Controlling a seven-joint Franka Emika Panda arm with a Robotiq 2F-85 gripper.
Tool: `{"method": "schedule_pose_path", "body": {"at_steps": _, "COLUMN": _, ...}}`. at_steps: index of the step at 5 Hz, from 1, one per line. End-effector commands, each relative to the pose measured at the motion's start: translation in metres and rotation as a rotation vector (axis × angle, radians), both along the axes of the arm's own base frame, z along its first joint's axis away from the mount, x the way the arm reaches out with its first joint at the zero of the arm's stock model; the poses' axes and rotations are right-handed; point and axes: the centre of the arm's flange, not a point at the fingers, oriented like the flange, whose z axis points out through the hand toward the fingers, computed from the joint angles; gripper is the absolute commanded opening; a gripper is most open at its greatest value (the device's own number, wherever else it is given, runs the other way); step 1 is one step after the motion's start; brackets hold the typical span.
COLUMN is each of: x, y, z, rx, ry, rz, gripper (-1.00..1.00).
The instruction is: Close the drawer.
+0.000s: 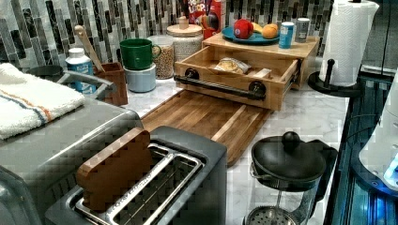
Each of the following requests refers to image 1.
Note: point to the froot loops cereal box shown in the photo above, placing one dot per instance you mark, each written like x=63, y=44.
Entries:
x=209, y=14

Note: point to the wooden toast slice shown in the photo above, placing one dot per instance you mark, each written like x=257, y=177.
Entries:
x=115, y=169

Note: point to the blue can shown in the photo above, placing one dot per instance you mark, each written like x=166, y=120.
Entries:
x=286, y=35

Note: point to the black paper towel holder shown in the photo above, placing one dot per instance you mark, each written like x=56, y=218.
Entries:
x=325, y=87

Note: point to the black cup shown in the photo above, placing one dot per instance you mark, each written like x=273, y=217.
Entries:
x=51, y=73

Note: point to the glass jar of grains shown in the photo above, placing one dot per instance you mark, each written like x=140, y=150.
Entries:
x=164, y=49

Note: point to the stainless steel toaster oven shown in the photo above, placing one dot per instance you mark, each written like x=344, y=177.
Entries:
x=38, y=166

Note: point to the dark grey two-slot toaster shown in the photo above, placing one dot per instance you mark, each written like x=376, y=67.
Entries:
x=187, y=186

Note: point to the wooden cutting board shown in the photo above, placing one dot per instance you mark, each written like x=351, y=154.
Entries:
x=223, y=121

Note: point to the white striped towel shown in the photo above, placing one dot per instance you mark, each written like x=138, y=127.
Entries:
x=28, y=102

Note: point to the white and blue bottle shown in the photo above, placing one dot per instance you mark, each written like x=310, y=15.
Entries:
x=79, y=62

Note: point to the orange fruit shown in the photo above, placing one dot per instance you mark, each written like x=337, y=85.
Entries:
x=270, y=31

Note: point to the wooden drawer with black handle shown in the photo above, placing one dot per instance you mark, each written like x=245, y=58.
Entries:
x=263, y=85

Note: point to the light blue cup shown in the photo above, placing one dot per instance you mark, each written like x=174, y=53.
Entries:
x=141, y=81

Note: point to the black french press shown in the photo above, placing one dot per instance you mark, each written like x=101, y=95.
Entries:
x=290, y=177

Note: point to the glass jar with wooden lid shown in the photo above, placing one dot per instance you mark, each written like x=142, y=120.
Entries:
x=187, y=38

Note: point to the white paper towel roll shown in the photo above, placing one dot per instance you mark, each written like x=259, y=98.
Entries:
x=348, y=32

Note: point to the red apple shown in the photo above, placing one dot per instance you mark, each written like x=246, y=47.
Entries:
x=243, y=29

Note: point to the grey can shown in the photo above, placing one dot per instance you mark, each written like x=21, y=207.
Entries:
x=302, y=28

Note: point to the wooden drawer cabinet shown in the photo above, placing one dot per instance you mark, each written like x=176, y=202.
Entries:
x=297, y=50

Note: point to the teal plate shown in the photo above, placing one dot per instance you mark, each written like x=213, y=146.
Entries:
x=254, y=39

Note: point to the brown wooden utensil holder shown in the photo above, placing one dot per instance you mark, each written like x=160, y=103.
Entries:
x=114, y=73

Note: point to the wooden spoon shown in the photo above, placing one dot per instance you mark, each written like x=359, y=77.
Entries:
x=82, y=35

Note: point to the green mug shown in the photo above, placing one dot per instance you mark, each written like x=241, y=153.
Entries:
x=138, y=53

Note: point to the bagged bread in drawer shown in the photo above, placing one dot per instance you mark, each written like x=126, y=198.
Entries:
x=232, y=65

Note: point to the yellow banana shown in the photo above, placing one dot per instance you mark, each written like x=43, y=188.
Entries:
x=257, y=28

